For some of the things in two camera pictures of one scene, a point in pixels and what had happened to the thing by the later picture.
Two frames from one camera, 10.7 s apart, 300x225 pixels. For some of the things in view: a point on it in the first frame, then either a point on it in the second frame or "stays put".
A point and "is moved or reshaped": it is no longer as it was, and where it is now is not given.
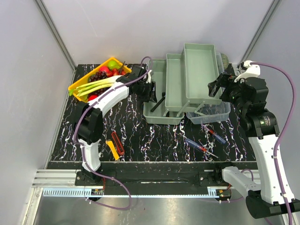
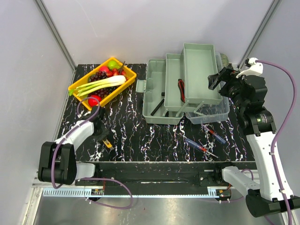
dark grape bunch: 100,92 stays put
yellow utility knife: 114,151 is moved or reshaped
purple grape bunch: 99,75 stays put
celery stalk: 87,88 stays put
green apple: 113,64 stays put
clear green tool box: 181,85 stays put
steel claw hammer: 163,95 -> 157,107
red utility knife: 118,144 -> 181,86
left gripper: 152,87 -> 104,134
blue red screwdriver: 216,136 stays put
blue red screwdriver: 198,146 stays put
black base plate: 150,178 stays put
